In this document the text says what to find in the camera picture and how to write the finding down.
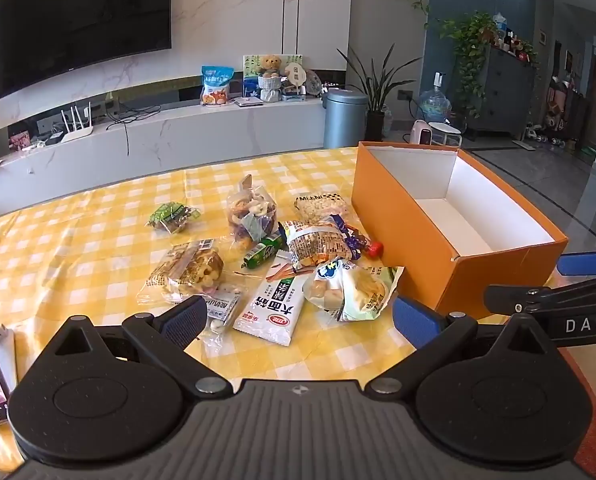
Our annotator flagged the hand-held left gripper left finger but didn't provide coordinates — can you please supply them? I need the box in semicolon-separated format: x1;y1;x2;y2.
48;295;234;396

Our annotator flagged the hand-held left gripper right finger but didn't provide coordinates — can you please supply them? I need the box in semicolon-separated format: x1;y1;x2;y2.
363;294;554;396

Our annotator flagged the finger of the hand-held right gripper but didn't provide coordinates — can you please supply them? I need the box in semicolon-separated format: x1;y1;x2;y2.
483;269;596;317
557;247;596;278

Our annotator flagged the clear pastry packet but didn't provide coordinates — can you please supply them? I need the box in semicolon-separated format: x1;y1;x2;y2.
137;239;226;306

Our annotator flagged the white spicy strip packet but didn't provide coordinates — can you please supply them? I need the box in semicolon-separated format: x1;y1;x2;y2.
232;255;311;347

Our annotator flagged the orange cardboard box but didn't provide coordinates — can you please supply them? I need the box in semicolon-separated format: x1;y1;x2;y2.
352;141;570;321

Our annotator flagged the clear mixed nuts bag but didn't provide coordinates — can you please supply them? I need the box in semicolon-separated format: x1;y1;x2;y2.
226;175;280;253

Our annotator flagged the small clear tablet packet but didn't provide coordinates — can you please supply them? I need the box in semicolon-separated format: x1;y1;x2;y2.
198;285;244;358

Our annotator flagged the green white bread packet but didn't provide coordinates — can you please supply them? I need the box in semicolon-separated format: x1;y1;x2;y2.
302;257;405;323

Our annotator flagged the green sausage stick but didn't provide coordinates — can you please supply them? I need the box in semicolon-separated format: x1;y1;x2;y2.
241;232;286;270

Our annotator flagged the green candy packet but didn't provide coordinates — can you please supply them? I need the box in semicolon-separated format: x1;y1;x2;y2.
147;201;202;234

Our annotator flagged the purple candy wrapper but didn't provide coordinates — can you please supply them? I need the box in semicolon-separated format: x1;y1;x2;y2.
328;214;369;261

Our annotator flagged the yellow checked tablecloth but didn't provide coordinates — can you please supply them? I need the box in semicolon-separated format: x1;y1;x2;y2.
0;146;569;466

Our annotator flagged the brown printed snack packet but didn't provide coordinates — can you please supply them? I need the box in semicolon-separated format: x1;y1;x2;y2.
279;220;351;273

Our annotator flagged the rice cracker packet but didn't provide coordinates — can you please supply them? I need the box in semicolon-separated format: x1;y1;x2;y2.
293;191;350;226

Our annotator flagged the pink stroller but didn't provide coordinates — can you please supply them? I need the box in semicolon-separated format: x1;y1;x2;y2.
543;75;586;136

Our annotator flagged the white round stool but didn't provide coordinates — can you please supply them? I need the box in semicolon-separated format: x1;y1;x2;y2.
428;122;463;148

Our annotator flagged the pink heater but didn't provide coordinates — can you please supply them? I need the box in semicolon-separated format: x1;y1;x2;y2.
410;119;435;145

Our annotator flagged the grey sideboard cabinet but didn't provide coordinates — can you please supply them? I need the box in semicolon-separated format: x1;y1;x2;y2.
483;45;538;138

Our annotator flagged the white marble tv console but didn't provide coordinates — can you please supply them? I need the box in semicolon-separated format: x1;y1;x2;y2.
0;95;329;221

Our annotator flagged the potted orchid plant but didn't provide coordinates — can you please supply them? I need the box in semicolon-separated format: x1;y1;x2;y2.
337;44;419;142

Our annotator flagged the blue water jug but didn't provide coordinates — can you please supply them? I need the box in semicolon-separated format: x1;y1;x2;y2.
418;72;453;123

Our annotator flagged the white router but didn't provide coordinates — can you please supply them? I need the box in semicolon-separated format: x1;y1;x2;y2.
60;102;95;143

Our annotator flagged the grey metal trash can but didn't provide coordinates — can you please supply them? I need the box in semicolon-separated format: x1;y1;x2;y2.
323;89;369;150

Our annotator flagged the blue snack bag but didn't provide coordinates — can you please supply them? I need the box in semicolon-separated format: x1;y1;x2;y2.
200;65;235;107

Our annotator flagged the trailing green plant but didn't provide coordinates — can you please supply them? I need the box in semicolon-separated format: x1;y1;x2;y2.
438;10;501;121

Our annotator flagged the green picture card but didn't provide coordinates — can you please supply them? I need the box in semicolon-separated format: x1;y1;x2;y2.
243;53;304;93

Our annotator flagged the brown teddy bear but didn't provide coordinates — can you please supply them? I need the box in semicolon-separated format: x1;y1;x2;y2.
257;54;283;78

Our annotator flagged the round white hand fan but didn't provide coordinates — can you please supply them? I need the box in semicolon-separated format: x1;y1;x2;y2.
283;62;309;96

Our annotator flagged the black cable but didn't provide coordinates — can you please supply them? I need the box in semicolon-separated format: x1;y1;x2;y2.
105;110;159;156

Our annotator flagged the black wall television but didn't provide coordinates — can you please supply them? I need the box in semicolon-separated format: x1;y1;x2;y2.
0;0;174;102

